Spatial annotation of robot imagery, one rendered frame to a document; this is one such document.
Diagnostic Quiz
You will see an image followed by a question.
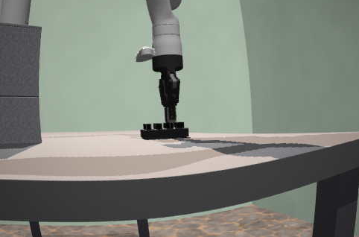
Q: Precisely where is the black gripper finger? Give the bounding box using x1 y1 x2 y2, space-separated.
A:
159 79 168 123
161 74 180 123

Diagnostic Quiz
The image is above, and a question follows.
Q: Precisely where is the black knob box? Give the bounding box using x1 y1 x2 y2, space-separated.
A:
140 122 189 139

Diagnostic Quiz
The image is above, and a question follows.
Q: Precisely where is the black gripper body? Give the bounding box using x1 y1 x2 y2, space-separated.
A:
152 54 183 92

